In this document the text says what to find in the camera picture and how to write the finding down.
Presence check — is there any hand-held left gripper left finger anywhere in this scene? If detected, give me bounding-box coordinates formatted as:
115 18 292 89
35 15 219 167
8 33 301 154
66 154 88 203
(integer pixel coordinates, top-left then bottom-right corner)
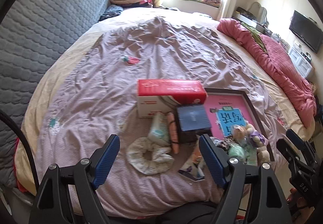
28 134 121 224

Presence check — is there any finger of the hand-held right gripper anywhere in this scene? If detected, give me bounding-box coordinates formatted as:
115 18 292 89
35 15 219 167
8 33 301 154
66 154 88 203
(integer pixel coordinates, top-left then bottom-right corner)
286 129 320 164
276 139 303 171

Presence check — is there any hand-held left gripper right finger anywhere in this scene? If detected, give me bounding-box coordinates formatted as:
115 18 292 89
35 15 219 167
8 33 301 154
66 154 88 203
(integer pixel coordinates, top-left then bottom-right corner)
199 134 294 224

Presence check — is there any cream plush bunny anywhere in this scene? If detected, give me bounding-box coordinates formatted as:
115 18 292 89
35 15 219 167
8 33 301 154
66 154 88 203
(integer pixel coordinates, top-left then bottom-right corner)
246 123 271 164

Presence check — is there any mint green soft item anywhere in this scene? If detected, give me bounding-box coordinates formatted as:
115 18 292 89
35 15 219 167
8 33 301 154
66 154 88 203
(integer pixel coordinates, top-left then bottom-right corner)
227 145 244 162

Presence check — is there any bagged plush toy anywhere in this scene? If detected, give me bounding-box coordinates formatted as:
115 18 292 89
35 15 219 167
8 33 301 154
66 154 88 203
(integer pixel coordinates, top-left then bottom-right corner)
232 124 250 140

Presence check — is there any grey shallow box tray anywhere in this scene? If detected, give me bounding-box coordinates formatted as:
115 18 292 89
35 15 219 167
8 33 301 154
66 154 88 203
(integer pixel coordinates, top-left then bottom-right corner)
203 87 275 164

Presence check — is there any person's right hand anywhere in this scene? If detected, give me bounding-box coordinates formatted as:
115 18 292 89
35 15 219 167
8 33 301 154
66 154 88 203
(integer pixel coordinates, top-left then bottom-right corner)
288 187 299 203

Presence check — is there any orange packet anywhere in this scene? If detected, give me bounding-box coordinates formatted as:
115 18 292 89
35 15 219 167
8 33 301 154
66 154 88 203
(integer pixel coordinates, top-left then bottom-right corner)
188 147 205 164

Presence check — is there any leopard print scrunchie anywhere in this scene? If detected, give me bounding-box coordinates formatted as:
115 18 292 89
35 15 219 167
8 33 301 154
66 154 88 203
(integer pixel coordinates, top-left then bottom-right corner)
213 138 239 151

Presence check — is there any purple and white snack wrapper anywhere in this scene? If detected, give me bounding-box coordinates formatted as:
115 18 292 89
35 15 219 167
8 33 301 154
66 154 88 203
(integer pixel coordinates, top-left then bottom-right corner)
177 160 205 182

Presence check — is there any white floral scrunchie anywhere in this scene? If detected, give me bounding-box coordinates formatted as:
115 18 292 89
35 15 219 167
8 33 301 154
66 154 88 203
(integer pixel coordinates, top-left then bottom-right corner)
126 137 175 176

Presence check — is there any green tissue pack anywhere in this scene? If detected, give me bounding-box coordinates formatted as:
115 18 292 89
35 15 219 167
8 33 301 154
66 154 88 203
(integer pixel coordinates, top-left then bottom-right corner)
241 144 258 166

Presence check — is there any dark navy box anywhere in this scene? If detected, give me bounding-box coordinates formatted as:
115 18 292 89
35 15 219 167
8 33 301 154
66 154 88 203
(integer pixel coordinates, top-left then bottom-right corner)
176 105 212 144

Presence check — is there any orange striped cloth roll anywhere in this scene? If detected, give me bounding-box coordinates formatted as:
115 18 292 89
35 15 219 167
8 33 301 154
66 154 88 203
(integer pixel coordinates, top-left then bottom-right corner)
167 112 181 154

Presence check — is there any pink and blue book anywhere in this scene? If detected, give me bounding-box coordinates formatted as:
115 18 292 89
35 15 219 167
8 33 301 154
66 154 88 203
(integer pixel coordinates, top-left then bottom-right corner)
204 94 263 144

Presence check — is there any white tissue pack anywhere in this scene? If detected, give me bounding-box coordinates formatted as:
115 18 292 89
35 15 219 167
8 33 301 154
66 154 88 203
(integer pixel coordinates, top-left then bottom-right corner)
147 112 172 147

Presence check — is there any white cabinet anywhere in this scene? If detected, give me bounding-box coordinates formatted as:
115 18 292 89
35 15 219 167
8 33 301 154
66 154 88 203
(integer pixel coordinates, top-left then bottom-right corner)
288 46 315 78

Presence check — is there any pink blanket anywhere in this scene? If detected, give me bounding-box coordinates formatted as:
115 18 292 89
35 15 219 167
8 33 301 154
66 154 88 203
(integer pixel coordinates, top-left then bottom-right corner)
217 18 317 130

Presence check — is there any red and white carton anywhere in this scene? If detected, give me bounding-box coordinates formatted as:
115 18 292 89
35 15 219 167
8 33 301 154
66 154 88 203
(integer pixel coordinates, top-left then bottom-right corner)
137 79 208 119

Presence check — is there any black flat television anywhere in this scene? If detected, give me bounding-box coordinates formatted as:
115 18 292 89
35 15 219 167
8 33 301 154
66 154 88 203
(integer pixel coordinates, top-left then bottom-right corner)
289 10 323 54

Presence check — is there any beige bed sheet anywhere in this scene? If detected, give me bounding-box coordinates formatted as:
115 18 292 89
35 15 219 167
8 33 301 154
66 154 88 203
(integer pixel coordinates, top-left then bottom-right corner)
20 7 316 189

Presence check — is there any olive green cloth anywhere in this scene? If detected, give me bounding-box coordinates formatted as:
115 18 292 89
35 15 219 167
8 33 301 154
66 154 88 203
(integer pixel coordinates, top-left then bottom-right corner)
242 23 267 52

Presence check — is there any lilac bed cover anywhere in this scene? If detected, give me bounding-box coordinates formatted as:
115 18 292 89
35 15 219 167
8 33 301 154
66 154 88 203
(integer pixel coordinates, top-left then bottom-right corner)
37 8 285 217

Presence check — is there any white framed mirror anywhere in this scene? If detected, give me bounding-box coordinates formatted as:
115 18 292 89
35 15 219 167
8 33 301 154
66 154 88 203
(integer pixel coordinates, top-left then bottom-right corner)
249 1 268 25

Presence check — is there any black patterned box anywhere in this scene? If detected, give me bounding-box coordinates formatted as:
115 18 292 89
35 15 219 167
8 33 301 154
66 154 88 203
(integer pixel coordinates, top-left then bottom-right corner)
232 7 265 33

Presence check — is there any grey quilted headboard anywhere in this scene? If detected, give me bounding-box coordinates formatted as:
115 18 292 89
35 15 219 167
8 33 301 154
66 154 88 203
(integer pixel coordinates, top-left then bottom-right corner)
0 0 111 186

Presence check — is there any navy patterned cloth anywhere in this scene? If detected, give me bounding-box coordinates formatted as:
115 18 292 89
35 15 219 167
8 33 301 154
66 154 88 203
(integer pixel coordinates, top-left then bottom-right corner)
98 4 124 22

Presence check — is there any black cable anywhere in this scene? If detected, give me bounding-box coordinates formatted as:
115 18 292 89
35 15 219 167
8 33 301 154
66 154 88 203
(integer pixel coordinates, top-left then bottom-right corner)
0 109 40 189

